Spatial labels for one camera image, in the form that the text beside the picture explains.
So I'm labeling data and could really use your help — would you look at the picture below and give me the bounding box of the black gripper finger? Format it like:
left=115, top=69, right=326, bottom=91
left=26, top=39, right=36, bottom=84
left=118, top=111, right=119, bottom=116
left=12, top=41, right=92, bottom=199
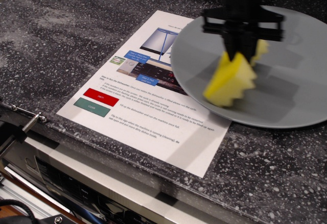
left=241, top=36, right=258, bottom=61
left=222, top=34, right=242, bottom=61

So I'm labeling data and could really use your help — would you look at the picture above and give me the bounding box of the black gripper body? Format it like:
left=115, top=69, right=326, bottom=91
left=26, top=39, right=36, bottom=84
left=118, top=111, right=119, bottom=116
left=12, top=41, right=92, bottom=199
left=201, top=0, right=284, bottom=41

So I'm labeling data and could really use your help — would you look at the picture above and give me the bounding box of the yellow sponge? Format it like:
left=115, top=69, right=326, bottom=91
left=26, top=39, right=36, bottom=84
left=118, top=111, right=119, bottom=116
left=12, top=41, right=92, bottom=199
left=203, top=39, right=269, bottom=107

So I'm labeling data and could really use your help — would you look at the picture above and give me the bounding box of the grey round plate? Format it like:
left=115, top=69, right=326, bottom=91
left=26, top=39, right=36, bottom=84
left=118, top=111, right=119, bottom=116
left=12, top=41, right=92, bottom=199
left=171, top=6, right=326, bottom=129

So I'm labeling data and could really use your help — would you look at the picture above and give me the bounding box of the laminated dishwasher instruction sheet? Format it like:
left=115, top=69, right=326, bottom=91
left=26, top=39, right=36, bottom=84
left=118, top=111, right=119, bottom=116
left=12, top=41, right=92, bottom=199
left=58, top=11, right=230, bottom=177

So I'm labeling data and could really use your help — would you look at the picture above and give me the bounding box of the stainless steel dishwasher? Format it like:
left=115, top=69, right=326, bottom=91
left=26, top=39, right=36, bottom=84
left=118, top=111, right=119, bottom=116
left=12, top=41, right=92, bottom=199
left=1, top=134, right=247, bottom=223

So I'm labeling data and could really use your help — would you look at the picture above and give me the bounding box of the black metal clamp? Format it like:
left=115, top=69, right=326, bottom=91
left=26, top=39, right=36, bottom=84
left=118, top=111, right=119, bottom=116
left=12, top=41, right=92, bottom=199
left=1, top=105, right=48, bottom=159

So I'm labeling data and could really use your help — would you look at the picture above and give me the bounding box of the aluminium rail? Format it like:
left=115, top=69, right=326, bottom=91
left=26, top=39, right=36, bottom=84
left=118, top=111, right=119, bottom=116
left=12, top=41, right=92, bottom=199
left=1, top=176, right=72, bottom=223

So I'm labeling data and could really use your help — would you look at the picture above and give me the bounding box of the black cable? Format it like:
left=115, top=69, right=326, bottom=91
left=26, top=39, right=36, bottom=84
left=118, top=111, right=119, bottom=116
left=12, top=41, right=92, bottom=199
left=0, top=198, right=35, bottom=224

